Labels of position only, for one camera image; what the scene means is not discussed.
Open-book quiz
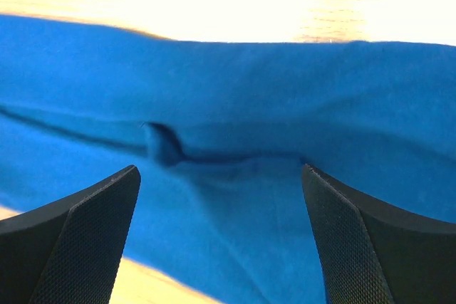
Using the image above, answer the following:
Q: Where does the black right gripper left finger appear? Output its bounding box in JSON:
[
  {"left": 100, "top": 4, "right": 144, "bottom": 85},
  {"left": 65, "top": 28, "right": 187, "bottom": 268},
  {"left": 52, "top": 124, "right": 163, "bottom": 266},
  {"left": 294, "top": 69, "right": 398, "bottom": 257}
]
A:
[{"left": 1, "top": 165, "right": 141, "bottom": 304}]

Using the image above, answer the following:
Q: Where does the navy blue t-shirt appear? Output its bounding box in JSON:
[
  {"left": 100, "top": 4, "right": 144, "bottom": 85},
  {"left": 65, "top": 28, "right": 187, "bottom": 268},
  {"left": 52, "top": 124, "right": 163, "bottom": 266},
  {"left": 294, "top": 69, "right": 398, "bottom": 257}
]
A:
[{"left": 1, "top": 16, "right": 455, "bottom": 303}]

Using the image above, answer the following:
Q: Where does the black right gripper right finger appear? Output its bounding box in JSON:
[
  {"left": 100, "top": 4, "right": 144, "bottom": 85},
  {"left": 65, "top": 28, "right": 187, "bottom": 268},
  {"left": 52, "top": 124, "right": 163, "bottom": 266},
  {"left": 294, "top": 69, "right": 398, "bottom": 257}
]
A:
[{"left": 302, "top": 164, "right": 455, "bottom": 303}]

